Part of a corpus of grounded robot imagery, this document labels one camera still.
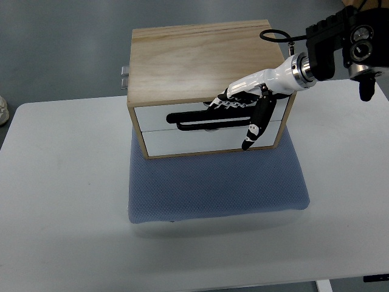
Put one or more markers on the white top drawer black handle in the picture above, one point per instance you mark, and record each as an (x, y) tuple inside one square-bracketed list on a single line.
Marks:
[(190, 117)]

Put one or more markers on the blue perforated mat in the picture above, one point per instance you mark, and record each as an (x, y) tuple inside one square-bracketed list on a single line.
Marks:
[(217, 185)]

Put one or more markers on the black table control panel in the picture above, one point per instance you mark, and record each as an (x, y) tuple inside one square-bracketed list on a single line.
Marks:
[(376, 278)]

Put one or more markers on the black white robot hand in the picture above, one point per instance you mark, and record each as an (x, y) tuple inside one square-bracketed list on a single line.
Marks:
[(261, 89)]

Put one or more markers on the metal table clamp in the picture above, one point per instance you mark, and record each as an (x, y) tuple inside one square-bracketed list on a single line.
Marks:
[(124, 76)]

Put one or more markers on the white shoe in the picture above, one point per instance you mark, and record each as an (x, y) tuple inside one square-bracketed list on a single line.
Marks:
[(4, 111)]

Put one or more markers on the white bottom drawer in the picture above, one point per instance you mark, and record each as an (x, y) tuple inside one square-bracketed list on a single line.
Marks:
[(177, 142)]

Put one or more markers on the white table leg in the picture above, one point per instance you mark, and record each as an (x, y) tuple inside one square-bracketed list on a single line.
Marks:
[(323, 285)]

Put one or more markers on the wooden drawer cabinet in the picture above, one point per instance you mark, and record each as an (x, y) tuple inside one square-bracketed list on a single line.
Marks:
[(194, 63)]

